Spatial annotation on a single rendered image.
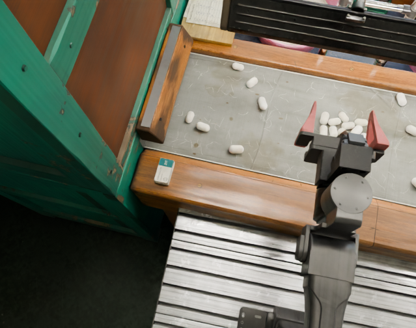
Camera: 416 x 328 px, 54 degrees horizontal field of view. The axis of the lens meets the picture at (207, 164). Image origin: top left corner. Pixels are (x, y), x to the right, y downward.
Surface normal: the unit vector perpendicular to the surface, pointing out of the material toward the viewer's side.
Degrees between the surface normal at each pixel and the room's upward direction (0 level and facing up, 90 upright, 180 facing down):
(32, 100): 90
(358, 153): 1
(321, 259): 1
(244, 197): 0
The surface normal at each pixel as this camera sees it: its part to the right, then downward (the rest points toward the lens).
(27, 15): 0.97, 0.22
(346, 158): -0.03, -0.33
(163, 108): 0.88, 0.07
